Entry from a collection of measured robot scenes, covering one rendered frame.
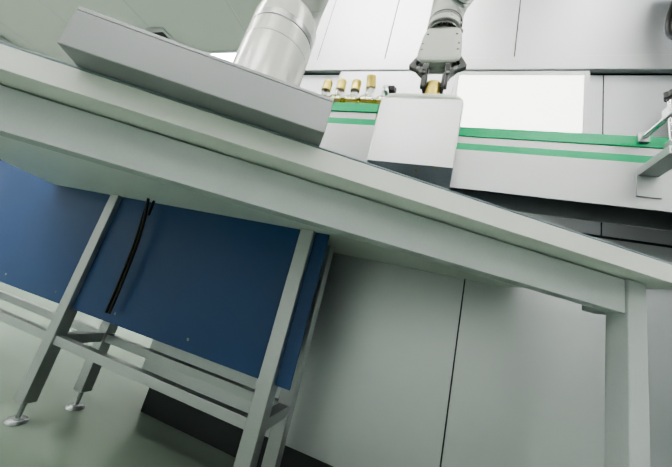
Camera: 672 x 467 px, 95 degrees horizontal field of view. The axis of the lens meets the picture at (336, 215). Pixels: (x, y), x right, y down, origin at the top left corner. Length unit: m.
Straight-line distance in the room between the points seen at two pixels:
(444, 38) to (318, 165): 0.56
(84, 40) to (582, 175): 1.01
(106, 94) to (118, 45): 0.06
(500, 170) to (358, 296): 0.58
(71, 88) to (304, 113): 0.29
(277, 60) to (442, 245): 0.40
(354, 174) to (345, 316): 0.71
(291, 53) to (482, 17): 1.14
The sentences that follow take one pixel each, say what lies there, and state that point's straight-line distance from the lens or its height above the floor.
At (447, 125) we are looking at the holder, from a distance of 0.68.
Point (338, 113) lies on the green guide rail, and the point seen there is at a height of 1.10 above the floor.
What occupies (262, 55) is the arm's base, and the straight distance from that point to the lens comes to 0.57.
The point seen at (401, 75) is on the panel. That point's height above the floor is 1.47.
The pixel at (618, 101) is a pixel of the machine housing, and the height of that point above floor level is 1.39.
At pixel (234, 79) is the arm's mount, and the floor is 0.78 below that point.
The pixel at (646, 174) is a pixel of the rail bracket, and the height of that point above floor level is 1.01.
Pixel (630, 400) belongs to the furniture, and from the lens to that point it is 0.75.
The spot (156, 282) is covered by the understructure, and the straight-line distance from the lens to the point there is 1.09.
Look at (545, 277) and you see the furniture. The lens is 0.63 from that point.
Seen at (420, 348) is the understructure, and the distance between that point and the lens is 1.05.
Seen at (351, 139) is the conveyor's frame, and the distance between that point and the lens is 0.91.
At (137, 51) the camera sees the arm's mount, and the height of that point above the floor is 0.77.
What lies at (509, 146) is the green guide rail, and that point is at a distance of 1.01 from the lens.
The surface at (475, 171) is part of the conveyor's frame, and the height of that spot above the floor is 0.98.
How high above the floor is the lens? 0.55
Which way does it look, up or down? 15 degrees up
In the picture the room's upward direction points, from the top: 14 degrees clockwise
